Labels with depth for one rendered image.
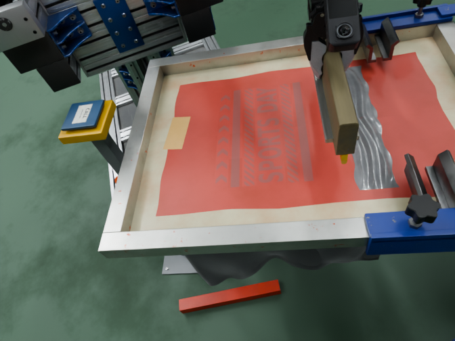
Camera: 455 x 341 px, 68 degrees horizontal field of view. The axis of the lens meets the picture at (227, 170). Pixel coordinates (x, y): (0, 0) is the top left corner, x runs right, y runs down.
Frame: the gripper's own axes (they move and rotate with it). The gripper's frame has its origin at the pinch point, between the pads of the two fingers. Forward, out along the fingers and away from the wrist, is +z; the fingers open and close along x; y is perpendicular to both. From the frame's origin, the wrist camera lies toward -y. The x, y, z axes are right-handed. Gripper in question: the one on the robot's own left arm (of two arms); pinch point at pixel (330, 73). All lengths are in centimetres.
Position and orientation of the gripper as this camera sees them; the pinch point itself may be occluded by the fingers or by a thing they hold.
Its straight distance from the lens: 70.1
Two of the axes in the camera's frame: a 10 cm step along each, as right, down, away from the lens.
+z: 1.9, 5.8, 7.9
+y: 0.3, -8.1, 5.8
